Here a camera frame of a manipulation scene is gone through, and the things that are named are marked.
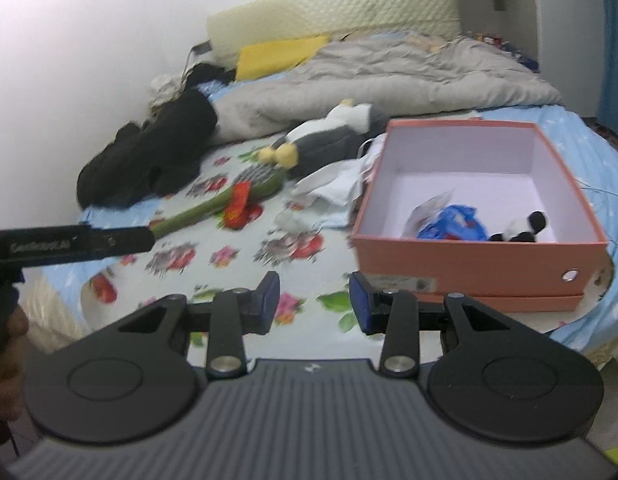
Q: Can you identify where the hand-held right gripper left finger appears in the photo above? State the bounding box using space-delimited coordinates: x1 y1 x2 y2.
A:
95 271 281 380

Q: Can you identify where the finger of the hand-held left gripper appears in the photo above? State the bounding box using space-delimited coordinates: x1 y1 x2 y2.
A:
90 225 155 259

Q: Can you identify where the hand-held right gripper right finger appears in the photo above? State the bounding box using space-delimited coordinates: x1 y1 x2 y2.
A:
349 271 532 378

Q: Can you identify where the small red and clear packet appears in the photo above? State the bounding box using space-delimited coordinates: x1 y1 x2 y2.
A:
220 182 253 230

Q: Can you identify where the pink cardboard box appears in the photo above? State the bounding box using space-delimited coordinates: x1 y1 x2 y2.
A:
350 119 610 302

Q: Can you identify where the blue plastic packet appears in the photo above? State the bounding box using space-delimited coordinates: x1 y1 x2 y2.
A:
403 194 490 242

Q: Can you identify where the white knitted cloth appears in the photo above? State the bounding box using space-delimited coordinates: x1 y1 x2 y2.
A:
291 159 365 212

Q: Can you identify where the panda plush toy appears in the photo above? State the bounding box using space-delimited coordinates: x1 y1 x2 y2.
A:
489 210 548 244

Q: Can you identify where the person's left hand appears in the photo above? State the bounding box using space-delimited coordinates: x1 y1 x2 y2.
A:
0 304 31 420

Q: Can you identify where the floral printed sheet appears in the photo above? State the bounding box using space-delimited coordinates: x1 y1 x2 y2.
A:
84 135 614 358

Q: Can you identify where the black jacket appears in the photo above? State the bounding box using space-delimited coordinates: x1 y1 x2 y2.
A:
76 87 220 210

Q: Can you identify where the green massage brush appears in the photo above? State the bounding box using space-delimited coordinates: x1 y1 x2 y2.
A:
149 166 285 241

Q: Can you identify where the crumpled white cloth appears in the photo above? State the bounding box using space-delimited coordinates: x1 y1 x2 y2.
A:
149 74 183 109

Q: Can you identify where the grey penguin plush toy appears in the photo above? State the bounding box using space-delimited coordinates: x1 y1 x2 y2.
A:
254 99 391 179

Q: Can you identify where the black garment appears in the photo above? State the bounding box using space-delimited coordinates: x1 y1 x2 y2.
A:
186 62 237 89

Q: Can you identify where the grey duvet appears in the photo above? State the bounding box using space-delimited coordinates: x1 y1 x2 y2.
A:
211 35 564 143

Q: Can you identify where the yellow pillow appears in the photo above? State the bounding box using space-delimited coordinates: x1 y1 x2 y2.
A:
235 35 332 82

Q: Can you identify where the row of small bottles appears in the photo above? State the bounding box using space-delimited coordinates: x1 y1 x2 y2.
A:
469 32 540 73

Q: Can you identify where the cream quilted headboard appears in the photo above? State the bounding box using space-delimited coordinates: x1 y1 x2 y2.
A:
206 0 462 63

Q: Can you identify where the white wardrobe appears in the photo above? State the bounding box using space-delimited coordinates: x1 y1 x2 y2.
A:
454 0 606 106

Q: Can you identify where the blue curtain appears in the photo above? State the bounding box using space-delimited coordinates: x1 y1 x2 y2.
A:
596 0 618 148

